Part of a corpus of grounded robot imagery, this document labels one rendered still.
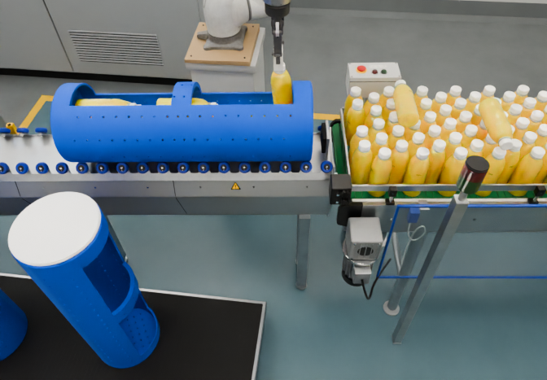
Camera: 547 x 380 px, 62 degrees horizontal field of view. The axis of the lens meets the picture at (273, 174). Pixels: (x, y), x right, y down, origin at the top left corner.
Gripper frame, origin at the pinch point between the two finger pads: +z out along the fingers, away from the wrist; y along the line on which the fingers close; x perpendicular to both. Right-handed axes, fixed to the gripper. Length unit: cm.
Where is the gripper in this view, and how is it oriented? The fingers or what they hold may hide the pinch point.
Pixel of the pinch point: (277, 58)
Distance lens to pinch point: 154.8
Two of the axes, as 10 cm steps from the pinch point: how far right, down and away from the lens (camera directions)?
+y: -0.2, 7.6, -6.6
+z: 0.2, 6.6, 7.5
